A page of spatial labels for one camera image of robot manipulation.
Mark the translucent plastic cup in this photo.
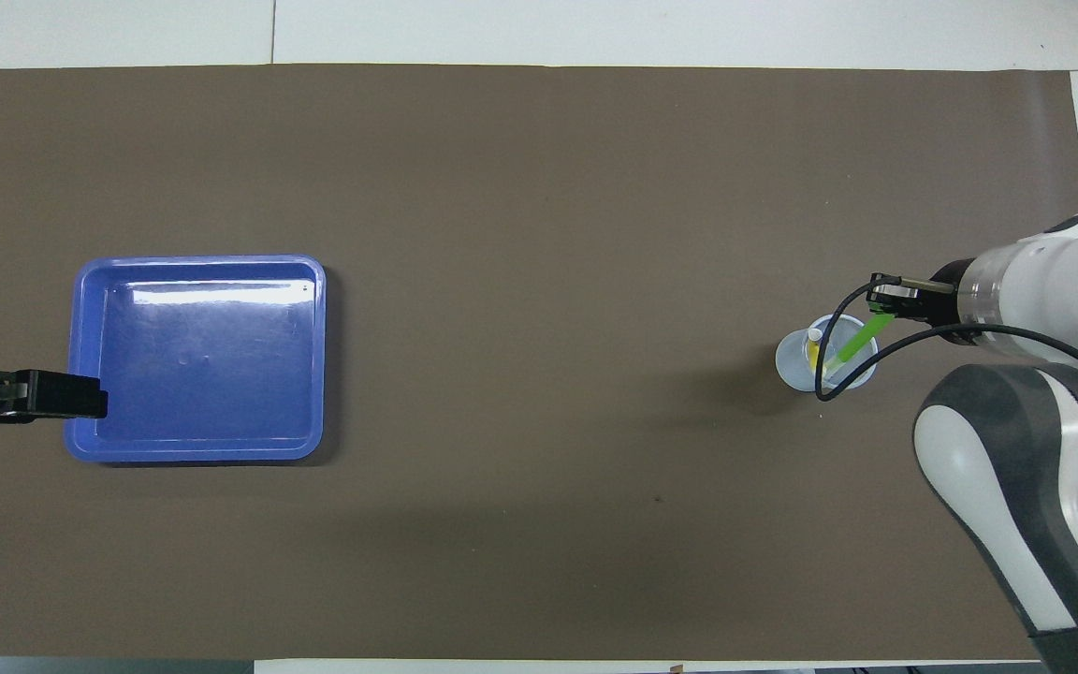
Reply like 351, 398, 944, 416
775, 314, 880, 394

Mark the green marker pen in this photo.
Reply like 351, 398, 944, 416
824, 314, 896, 381

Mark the blue plastic tray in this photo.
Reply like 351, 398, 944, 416
65, 253, 327, 464

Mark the brown table mat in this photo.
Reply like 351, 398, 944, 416
0, 64, 1078, 662

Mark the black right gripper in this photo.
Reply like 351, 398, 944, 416
867, 260, 970, 325

